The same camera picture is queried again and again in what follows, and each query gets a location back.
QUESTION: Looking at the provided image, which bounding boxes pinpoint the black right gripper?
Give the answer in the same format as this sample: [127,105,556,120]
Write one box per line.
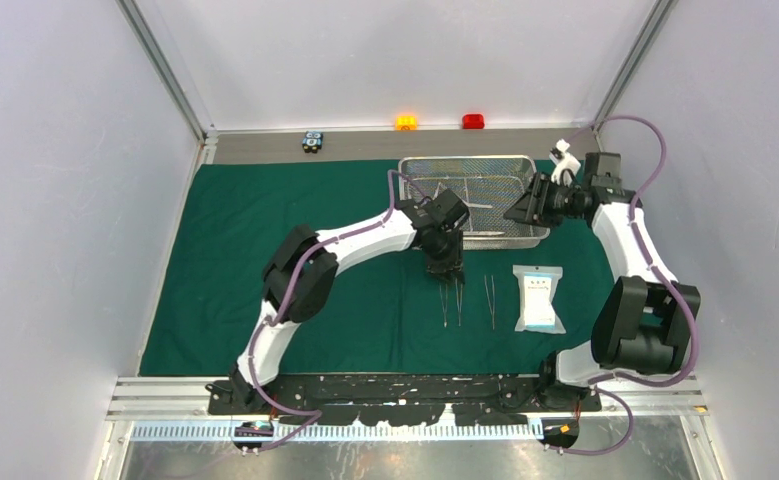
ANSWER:
[503,171,583,229]

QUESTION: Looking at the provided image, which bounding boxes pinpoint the metal mesh instrument tray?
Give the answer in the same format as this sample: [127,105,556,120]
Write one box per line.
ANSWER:
[398,155,550,250]

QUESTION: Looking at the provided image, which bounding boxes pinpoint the white sterile packet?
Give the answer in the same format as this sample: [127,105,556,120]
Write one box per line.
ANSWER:
[513,265,566,335]

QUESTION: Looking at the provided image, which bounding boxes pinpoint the steel surgical forceps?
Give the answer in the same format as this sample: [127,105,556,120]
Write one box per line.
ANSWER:
[438,283,450,328]

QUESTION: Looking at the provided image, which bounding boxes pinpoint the green surgical drape cloth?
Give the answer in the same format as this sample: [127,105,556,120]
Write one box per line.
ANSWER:
[140,156,681,377]

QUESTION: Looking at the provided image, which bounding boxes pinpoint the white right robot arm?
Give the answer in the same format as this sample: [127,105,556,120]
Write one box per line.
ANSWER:
[503,147,701,411]

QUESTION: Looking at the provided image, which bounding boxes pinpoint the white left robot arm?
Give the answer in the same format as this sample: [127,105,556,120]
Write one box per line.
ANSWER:
[207,190,470,415]

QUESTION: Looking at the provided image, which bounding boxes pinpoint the steel needle holder clamp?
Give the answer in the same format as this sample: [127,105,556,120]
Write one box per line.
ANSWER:
[464,231,509,241]

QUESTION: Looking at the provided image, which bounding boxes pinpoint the red toy block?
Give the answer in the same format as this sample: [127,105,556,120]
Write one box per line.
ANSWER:
[461,113,486,130]

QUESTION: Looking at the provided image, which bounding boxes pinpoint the yellow toy block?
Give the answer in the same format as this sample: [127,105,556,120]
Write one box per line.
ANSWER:
[394,115,418,131]

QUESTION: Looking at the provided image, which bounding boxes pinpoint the blue owl toy block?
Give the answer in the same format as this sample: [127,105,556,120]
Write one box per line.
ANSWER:
[302,131,324,153]

